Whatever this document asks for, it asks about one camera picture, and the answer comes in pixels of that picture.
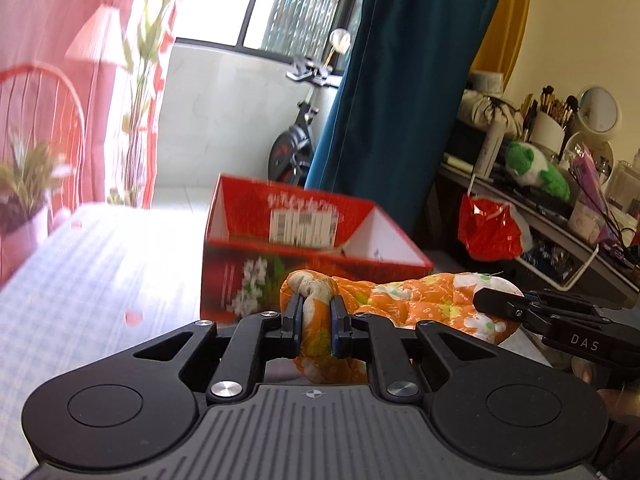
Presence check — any white tube bottle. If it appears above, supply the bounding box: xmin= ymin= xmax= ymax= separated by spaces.
xmin=477 ymin=122 xmax=504 ymax=179

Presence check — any round white mirror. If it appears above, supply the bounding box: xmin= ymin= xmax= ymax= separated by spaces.
xmin=575 ymin=85 xmax=622 ymax=144

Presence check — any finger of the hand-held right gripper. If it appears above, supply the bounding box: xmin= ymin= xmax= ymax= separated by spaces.
xmin=472 ymin=287 xmax=555 ymax=334
xmin=523 ymin=289 xmax=624 ymax=317

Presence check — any yellow curtain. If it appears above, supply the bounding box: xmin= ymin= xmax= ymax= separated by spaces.
xmin=470 ymin=0 xmax=534 ymax=92

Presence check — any black exercise bike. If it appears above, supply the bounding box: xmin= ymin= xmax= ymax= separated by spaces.
xmin=267 ymin=57 xmax=346 ymax=187

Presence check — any dark desk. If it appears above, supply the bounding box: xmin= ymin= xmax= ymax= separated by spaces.
xmin=434 ymin=152 xmax=640 ymax=307

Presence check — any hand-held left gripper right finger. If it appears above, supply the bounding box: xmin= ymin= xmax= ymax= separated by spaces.
xmin=330 ymin=294 xmax=502 ymax=407

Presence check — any purple packet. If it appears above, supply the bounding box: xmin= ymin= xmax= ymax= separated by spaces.
xmin=570 ymin=149 xmax=610 ymax=242

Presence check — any white brush holder cup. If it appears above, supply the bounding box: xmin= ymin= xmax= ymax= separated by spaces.
xmin=529 ymin=110 xmax=569 ymax=159

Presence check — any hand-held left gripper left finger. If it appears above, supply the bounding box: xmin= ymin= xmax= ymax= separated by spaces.
xmin=127 ymin=294 xmax=306 ymax=404

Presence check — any red plastic bag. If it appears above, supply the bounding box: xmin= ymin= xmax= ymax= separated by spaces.
xmin=459 ymin=192 xmax=534 ymax=262

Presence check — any bunch of makeup brushes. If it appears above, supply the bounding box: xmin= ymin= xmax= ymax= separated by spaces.
xmin=520 ymin=85 xmax=581 ymax=131

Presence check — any teal curtain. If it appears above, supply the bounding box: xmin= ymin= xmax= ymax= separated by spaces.
xmin=305 ymin=0 xmax=512 ymax=247

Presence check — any clear plastic container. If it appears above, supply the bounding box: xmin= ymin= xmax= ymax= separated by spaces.
xmin=604 ymin=160 xmax=640 ymax=212

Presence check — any white cloth bag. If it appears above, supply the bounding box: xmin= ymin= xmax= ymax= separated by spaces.
xmin=459 ymin=87 xmax=526 ymax=137

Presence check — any green plush toy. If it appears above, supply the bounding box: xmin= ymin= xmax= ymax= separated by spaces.
xmin=505 ymin=141 xmax=572 ymax=202

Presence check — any orange floral cloth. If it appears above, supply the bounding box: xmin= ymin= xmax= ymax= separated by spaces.
xmin=279 ymin=270 xmax=526 ymax=386

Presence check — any white ball ornament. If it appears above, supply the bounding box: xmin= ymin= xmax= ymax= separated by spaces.
xmin=325 ymin=29 xmax=354 ymax=69

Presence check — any dark framed window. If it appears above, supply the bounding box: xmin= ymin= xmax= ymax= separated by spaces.
xmin=172 ymin=0 xmax=372 ymax=81

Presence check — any red cardboard box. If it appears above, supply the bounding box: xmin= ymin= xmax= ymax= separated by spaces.
xmin=200 ymin=174 xmax=435 ymax=327

